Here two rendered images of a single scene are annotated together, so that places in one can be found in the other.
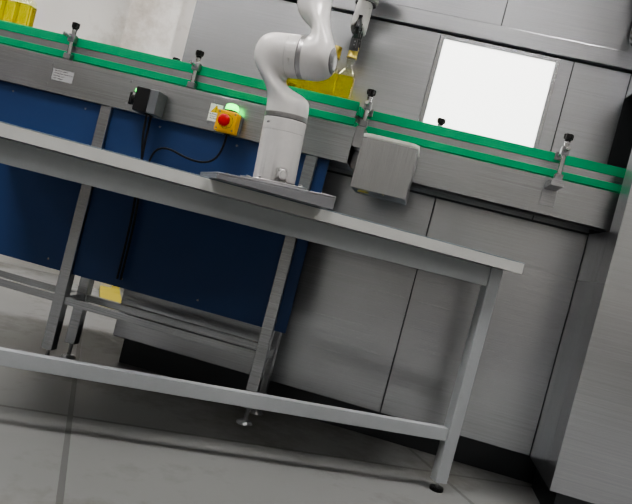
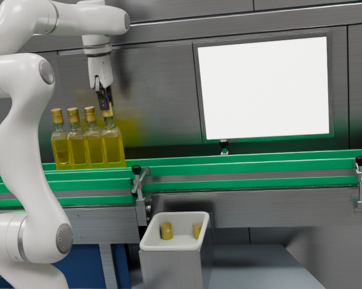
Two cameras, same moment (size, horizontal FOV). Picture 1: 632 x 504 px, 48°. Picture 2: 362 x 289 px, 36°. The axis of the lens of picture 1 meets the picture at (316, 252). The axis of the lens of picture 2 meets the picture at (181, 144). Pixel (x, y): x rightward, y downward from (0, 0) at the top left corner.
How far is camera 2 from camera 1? 1.34 m
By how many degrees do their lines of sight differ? 17
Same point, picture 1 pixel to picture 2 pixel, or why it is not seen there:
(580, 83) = (361, 47)
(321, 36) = (38, 227)
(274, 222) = not seen: outside the picture
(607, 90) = not seen: outside the picture
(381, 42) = (134, 71)
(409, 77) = (176, 98)
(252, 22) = not seen: hidden behind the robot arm
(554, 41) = (318, 12)
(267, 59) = not seen: outside the picture
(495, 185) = (298, 210)
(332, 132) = (114, 218)
